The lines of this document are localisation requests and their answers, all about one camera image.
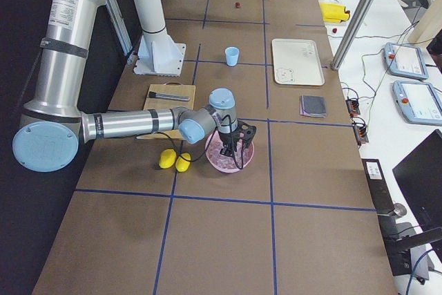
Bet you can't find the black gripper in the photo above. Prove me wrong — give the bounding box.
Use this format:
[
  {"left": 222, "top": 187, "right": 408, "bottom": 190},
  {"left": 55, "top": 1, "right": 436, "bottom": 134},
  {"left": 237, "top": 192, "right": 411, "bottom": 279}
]
[{"left": 218, "top": 120, "right": 256, "bottom": 156}]

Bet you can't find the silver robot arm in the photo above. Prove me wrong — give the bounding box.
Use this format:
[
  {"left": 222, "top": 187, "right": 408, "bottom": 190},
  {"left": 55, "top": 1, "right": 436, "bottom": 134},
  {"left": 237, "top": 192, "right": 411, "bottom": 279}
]
[{"left": 12, "top": 0, "right": 256, "bottom": 172}]

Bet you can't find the pink bowl of ice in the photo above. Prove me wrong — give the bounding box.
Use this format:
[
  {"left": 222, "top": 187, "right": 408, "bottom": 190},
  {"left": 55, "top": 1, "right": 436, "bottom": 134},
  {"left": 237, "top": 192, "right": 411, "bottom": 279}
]
[{"left": 204, "top": 131, "right": 254, "bottom": 173}]

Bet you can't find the light blue plastic cup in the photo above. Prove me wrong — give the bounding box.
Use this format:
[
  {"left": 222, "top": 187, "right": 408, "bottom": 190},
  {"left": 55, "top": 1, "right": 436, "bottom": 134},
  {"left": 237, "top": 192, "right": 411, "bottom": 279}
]
[{"left": 224, "top": 46, "right": 240, "bottom": 66}]

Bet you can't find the lower yellow lemon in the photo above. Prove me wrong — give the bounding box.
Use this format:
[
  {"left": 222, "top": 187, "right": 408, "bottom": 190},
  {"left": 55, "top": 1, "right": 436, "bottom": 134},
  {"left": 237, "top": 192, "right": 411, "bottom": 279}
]
[{"left": 175, "top": 153, "right": 191, "bottom": 173}]

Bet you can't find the yellow lemon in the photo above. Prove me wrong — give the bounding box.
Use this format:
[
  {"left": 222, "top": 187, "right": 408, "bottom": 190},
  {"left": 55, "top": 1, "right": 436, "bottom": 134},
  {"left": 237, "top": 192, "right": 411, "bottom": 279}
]
[
  {"left": 175, "top": 153, "right": 191, "bottom": 173},
  {"left": 158, "top": 149, "right": 177, "bottom": 169}
]

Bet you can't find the upper yellow lemon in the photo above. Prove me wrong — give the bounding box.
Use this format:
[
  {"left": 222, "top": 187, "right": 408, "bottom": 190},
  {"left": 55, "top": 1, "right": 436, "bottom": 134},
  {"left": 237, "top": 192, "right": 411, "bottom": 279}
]
[{"left": 158, "top": 149, "right": 177, "bottom": 169}]

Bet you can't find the wooden cutting board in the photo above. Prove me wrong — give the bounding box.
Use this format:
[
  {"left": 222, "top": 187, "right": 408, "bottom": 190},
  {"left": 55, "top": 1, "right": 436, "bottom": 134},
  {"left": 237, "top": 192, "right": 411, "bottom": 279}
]
[{"left": 139, "top": 84, "right": 195, "bottom": 140}]

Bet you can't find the folded grey cloth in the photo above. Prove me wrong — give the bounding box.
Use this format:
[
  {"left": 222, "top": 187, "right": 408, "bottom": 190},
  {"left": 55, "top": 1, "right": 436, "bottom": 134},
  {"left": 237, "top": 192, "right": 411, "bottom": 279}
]
[{"left": 300, "top": 95, "right": 327, "bottom": 117}]

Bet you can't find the cream bear serving tray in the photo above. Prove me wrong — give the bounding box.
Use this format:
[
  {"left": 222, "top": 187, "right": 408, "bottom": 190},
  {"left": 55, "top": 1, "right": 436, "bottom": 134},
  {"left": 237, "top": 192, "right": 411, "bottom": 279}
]
[{"left": 271, "top": 39, "right": 325, "bottom": 86}]

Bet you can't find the yellow cloth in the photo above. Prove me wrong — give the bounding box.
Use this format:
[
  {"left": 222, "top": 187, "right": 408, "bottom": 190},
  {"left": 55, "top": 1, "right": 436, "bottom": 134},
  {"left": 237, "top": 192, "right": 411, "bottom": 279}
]
[{"left": 319, "top": 3, "right": 350, "bottom": 23}]

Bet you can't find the black monitor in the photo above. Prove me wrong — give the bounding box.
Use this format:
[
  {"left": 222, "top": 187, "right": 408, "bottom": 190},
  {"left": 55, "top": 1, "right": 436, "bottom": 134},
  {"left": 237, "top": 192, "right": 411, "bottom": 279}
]
[{"left": 393, "top": 129, "right": 442, "bottom": 230}]

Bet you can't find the near teach pendant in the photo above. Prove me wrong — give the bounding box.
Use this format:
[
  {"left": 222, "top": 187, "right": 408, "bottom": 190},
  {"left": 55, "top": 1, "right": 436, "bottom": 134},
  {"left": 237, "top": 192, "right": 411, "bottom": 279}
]
[{"left": 392, "top": 80, "right": 441, "bottom": 126}]

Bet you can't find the teach pendant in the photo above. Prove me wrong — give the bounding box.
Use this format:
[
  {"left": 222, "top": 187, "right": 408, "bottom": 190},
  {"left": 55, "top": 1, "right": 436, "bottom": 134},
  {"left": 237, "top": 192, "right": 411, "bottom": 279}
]
[
  {"left": 392, "top": 80, "right": 441, "bottom": 126},
  {"left": 384, "top": 42, "right": 429, "bottom": 80}
]

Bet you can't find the far teach pendant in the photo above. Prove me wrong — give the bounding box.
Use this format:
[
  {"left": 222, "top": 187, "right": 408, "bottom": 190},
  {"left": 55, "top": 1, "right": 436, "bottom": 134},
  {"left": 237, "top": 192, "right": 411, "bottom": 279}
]
[{"left": 384, "top": 42, "right": 429, "bottom": 80}]

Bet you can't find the steel handled knife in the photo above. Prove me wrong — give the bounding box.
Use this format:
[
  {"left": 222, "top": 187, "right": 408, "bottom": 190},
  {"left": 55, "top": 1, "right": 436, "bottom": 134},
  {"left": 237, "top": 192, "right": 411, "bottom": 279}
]
[{"left": 148, "top": 91, "right": 190, "bottom": 102}]

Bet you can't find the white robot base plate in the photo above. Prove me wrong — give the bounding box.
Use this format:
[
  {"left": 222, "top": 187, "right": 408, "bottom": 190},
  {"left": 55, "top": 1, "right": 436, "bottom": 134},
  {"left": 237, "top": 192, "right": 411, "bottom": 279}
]
[{"left": 133, "top": 38, "right": 186, "bottom": 77}]

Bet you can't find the aluminium frame post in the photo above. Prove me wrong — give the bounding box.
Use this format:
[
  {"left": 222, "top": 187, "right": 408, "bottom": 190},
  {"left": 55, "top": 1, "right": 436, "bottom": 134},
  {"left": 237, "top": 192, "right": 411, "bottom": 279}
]
[{"left": 330, "top": 0, "right": 374, "bottom": 70}]

